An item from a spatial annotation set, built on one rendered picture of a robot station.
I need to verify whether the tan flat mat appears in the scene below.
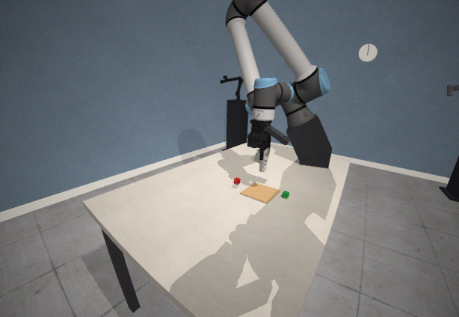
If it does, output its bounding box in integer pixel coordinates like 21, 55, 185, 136
240, 182, 280, 203

